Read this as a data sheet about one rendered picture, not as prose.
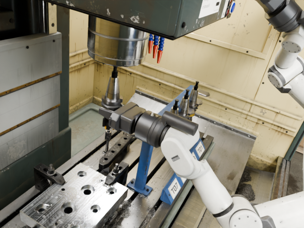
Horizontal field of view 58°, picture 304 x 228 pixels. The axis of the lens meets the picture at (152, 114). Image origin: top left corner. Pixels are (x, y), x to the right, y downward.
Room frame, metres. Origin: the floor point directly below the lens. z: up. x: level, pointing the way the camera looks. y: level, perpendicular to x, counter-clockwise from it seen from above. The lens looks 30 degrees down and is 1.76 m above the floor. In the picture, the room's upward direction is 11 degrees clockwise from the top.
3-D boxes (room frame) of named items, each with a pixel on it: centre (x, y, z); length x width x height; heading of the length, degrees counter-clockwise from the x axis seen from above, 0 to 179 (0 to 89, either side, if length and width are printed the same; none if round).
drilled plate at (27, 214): (0.65, 0.20, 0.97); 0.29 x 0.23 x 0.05; 158
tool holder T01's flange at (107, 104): (0.72, 0.12, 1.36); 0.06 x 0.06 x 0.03
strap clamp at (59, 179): (0.73, 0.33, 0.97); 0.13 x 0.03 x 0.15; 68
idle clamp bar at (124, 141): (0.99, 0.13, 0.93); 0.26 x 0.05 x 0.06; 163
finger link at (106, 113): (0.68, 0.13, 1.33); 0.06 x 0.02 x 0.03; 64
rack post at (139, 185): (0.84, -0.01, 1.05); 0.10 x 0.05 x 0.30; 68
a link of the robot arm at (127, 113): (0.67, 0.04, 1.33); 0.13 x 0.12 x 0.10; 154
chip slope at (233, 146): (1.32, -0.13, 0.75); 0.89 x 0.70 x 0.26; 68
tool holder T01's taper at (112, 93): (0.72, 0.12, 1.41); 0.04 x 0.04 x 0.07
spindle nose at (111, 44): (0.72, 0.12, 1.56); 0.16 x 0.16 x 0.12
